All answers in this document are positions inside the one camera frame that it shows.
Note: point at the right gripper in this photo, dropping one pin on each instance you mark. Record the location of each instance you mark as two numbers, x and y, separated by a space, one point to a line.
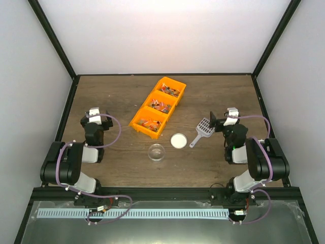
214 121

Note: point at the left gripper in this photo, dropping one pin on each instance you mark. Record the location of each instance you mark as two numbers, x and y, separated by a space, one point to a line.
108 123

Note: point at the white slotted scoop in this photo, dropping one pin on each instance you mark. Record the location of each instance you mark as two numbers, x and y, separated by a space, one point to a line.
204 130

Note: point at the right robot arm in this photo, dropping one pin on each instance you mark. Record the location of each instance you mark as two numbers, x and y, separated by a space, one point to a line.
265 158

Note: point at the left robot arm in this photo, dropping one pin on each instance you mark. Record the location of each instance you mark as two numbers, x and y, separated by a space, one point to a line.
89 151

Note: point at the white jar lid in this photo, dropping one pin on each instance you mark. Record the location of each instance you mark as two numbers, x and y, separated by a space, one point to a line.
178 141

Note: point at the clear plastic jar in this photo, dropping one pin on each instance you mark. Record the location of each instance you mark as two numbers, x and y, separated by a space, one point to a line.
156 152

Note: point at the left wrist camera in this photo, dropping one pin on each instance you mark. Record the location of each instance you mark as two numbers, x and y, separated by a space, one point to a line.
94 116

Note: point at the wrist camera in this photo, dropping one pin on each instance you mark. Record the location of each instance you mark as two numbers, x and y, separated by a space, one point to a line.
94 116
231 116

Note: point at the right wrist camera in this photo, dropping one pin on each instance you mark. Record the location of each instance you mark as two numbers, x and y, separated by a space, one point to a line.
231 116

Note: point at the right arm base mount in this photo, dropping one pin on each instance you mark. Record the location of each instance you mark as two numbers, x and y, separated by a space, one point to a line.
227 195

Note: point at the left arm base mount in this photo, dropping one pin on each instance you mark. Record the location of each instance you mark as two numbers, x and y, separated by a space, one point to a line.
84 200

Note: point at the light blue cable duct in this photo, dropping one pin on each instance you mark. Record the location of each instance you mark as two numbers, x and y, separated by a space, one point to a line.
79 213

